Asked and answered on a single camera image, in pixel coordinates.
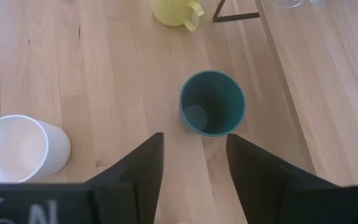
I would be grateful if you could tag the yellow mug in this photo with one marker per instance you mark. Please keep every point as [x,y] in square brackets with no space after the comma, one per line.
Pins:
[172,12]

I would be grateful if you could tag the small clear glass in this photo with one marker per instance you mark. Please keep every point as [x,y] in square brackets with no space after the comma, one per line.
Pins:
[286,3]

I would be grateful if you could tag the wooden shelf with black legs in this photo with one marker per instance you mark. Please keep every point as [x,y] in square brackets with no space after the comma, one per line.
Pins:
[328,93]

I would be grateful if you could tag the dark green cup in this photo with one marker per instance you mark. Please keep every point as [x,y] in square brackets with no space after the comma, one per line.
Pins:
[219,99]

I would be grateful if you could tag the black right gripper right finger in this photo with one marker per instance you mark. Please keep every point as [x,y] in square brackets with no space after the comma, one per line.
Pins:
[259,186]

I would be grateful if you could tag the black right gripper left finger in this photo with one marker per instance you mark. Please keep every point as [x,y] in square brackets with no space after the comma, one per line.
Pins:
[135,186]

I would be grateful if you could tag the white mug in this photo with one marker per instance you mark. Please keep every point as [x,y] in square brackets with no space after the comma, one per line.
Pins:
[17,149]

